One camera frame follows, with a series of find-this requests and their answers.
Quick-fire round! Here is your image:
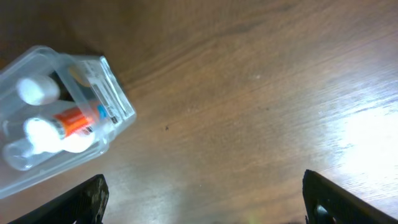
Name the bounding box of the orange bottle white cap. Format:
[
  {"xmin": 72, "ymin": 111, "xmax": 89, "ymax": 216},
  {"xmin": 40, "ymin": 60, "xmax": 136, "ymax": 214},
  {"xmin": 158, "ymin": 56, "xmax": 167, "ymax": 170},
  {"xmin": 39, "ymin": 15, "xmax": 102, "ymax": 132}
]
[{"xmin": 24, "ymin": 103, "xmax": 108, "ymax": 143}]

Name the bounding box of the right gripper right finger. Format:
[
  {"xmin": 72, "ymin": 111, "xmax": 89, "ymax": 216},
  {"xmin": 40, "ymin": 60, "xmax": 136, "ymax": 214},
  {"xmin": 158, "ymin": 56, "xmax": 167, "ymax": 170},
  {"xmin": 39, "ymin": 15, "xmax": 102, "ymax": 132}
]
[{"xmin": 302, "ymin": 169, "xmax": 397, "ymax": 224}]

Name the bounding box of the clear plastic container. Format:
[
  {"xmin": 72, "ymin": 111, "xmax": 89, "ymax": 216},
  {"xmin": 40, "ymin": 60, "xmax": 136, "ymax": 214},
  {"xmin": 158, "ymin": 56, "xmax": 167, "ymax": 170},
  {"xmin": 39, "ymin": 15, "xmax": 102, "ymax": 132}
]
[{"xmin": 1, "ymin": 46, "xmax": 136, "ymax": 197}]

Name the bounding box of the white bottle clear cap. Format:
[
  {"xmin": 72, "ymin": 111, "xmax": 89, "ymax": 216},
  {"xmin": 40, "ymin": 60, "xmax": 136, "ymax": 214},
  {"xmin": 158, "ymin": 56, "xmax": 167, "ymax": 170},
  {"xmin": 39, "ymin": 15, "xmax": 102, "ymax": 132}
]
[{"xmin": 3, "ymin": 131, "xmax": 95, "ymax": 171}]

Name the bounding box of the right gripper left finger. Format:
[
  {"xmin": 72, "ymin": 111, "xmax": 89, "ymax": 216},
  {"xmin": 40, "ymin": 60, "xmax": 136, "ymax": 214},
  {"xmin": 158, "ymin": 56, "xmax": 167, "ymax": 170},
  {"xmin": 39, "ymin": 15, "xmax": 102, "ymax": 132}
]
[{"xmin": 12, "ymin": 174, "xmax": 109, "ymax": 224}]

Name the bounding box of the black bottle white cap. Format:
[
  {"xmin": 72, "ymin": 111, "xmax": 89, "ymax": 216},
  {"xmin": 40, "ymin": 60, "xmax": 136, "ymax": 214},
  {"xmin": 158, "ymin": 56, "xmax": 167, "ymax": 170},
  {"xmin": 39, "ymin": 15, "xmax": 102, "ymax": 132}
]
[{"xmin": 16, "ymin": 72, "xmax": 76, "ymax": 107}]

